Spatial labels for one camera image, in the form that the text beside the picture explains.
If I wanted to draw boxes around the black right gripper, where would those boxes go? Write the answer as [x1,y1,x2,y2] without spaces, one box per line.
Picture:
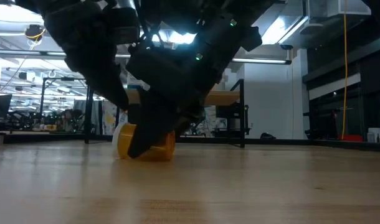
[126,15,250,158]

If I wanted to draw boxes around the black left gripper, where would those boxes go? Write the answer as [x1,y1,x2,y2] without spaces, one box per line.
[42,0,141,111]

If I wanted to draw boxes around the orange pill bottle white cap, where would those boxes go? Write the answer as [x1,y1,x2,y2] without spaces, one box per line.
[112,123,177,162]

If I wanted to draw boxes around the wooden shelf black legs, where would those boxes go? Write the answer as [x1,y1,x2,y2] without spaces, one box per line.
[83,77,250,149]

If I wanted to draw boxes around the patterned cloth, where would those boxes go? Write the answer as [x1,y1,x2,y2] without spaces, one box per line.
[101,99,128,135]
[189,105,228,138]

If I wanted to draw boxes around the person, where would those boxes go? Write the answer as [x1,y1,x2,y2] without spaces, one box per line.
[57,108,85,133]

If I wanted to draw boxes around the black monitor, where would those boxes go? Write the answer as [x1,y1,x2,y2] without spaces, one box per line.
[0,94,12,125]

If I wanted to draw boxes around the ceiling light bar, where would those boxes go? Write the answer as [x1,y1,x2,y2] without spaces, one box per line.
[232,57,292,65]

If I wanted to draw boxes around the red box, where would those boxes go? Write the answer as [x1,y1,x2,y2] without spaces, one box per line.
[342,134,364,142]

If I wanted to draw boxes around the white box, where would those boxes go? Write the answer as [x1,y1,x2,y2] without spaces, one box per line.
[366,127,380,143]

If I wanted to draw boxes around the black ceiling cable reel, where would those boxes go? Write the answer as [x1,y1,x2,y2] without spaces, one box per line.
[24,24,46,41]

